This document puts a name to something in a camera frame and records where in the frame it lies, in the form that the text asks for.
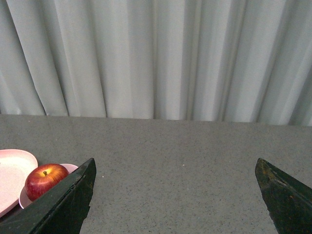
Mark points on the pink round plate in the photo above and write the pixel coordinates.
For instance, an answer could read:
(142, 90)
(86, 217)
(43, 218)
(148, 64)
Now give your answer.
(15, 166)

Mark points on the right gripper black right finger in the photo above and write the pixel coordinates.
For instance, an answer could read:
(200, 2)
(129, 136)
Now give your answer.
(288, 200)

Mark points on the white pleated curtain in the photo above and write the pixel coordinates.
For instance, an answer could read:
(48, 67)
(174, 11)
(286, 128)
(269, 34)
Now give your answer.
(211, 60)

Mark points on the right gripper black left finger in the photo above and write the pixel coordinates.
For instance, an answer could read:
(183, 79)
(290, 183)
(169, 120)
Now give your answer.
(61, 210)

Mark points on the red yellow apple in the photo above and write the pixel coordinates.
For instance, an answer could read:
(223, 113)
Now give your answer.
(43, 178)

